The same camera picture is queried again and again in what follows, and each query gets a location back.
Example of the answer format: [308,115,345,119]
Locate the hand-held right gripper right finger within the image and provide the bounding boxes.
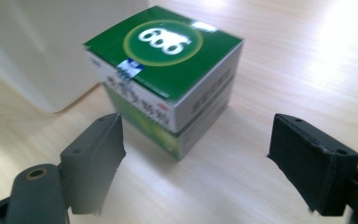
[266,113,358,217]

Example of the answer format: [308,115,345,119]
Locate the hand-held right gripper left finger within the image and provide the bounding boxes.
[59,112,127,217]

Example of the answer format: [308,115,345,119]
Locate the light green medicine box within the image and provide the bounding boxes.
[103,72,236,161]

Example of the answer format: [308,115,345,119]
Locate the dark green medicine box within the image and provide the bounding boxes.
[83,5,245,134]

